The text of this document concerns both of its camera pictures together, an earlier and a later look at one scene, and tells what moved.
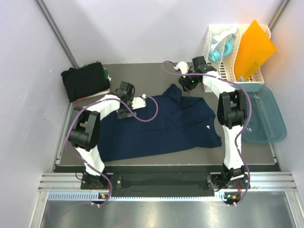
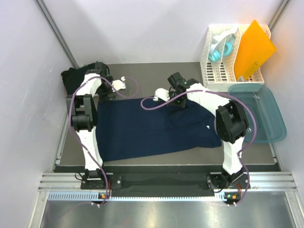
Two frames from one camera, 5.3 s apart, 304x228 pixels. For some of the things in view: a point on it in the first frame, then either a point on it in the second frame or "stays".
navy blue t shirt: x=183 y=123 stays
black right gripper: x=183 y=81 -> x=181 y=105
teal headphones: x=217 y=46 stays
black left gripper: x=122 y=113 -> x=103 y=96
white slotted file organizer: x=222 y=44 stays
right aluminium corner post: x=278 y=14 stays
